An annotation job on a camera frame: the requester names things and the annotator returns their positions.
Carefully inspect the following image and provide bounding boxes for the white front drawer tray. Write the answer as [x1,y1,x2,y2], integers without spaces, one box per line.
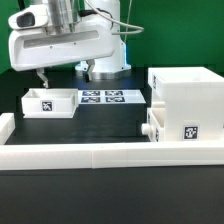
[141,108,165,142]

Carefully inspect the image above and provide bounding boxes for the white drawer cabinet box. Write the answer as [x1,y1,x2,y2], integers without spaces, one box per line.
[148,67,224,142]

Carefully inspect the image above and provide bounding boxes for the white drawer tray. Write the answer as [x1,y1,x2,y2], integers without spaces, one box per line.
[141,108,165,142]
[21,88,79,118]

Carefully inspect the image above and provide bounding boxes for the white rear drawer tray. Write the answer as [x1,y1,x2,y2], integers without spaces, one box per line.
[21,88,79,118]

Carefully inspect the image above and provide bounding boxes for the black pole stand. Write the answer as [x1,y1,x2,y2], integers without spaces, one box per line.
[17,0,25,10]

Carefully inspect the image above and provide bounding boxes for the white foam border frame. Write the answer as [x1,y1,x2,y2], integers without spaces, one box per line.
[0,113,224,170]

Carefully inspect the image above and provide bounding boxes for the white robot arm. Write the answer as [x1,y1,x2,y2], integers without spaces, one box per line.
[8,0,118,87]

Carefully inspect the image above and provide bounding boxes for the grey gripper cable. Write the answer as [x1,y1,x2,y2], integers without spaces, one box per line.
[83,0,145,36]

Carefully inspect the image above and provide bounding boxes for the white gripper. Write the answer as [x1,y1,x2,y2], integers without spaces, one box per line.
[8,3,124,89]

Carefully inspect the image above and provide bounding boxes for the white fiducial marker sheet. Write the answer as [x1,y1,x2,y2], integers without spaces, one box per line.
[78,90,145,104]

